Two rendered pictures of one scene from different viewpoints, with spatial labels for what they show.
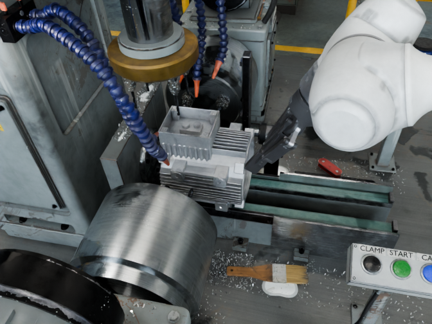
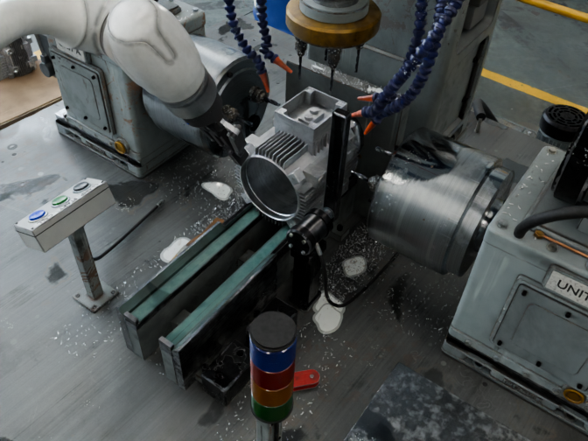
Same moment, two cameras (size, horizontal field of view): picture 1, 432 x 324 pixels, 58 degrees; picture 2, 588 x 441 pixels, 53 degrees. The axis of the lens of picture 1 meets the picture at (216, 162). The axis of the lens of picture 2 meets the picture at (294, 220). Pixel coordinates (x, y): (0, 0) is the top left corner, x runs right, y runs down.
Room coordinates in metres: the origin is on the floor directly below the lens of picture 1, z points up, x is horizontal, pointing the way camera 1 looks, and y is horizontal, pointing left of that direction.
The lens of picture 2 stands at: (1.01, -0.93, 1.84)
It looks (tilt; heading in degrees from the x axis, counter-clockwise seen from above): 45 degrees down; 109
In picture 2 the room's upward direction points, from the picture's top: 3 degrees clockwise
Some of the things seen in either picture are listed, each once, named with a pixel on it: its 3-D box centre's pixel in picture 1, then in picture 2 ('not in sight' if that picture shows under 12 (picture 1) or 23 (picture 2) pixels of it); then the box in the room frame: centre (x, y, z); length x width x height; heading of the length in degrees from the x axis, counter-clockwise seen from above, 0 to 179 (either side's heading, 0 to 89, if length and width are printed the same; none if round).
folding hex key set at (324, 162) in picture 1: (329, 168); (297, 381); (0.84, -0.36, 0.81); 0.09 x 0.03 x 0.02; 34
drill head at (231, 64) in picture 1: (215, 80); (451, 207); (1.02, -0.02, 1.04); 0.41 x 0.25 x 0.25; 165
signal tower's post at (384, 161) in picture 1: (400, 110); (271, 410); (0.85, -0.53, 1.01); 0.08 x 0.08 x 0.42; 75
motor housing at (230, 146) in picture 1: (209, 163); (297, 165); (0.69, 0.02, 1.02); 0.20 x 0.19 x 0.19; 74
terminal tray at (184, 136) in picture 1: (190, 132); (310, 121); (0.70, 0.05, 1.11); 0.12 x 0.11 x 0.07; 74
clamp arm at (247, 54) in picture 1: (247, 99); (335, 169); (0.80, -0.09, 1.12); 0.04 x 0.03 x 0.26; 75
